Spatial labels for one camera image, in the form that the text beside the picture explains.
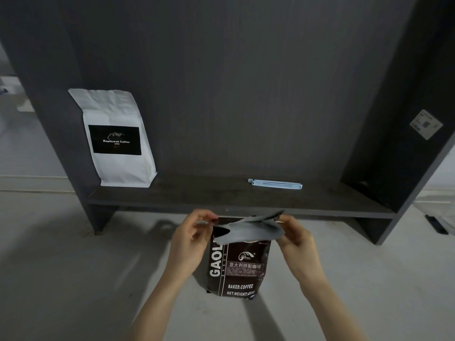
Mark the dark grey shelf unit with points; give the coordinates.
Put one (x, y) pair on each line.
(227, 102)

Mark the white sticker label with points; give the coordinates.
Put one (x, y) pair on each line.
(426, 123)

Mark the white coffee bag black label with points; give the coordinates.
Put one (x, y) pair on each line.
(117, 138)

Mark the person's right thumb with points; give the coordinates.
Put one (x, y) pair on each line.
(287, 231)

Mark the person's right forearm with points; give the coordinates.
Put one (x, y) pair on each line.
(328, 310)

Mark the black floor object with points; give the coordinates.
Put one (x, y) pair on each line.
(436, 225)

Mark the person's right hand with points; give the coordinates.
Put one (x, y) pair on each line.
(297, 241)

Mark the dark brown coffee bag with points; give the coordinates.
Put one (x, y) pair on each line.
(239, 261)

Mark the person's left thumb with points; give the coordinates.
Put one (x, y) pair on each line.
(201, 227)

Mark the light blue bag sealing clip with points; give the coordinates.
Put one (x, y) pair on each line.
(276, 183)

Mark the person's left hand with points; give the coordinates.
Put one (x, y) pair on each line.
(186, 241)

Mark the person's left forearm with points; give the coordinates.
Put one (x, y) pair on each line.
(156, 308)

